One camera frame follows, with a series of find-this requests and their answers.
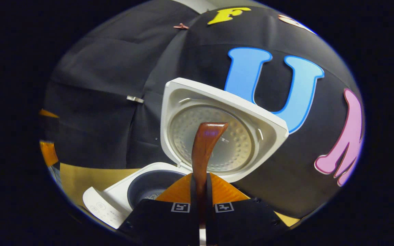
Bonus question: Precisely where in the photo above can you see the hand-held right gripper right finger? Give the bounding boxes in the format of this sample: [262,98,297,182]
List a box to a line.
[206,173,287,246]

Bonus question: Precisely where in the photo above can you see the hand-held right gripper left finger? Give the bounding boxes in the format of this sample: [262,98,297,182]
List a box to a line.
[117,173,199,246]

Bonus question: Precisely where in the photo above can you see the white rice cooker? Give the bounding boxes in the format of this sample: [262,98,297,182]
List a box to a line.
[82,78,289,229]

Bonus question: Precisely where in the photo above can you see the black backdrop cloth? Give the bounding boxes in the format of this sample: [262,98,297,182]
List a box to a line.
[41,0,366,219]

